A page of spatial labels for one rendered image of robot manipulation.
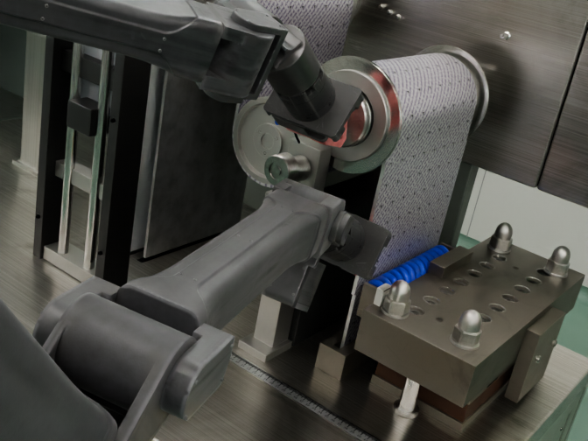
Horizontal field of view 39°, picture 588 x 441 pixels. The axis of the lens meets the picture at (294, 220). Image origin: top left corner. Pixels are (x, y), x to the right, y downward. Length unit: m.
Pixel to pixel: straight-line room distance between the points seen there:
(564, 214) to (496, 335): 2.76
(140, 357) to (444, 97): 0.72
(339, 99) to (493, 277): 0.43
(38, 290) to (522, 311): 0.68
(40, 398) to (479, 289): 0.87
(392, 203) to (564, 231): 2.79
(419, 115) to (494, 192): 2.86
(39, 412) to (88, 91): 0.86
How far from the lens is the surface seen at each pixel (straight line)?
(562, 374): 1.33
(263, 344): 1.16
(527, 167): 1.31
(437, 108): 1.11
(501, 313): 1.14
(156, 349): 0.51
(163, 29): 0.76
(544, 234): 3.88
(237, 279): 0.63
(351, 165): 1.05
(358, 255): 1.00
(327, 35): 1.28
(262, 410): 1.06
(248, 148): 1.16
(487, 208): 3.96
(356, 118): 1.02
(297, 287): 0.90
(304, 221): 0.77
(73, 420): 0.45
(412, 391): 1.09
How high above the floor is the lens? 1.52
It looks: 23 degrees down
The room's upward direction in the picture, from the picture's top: 11 degrees clockwise
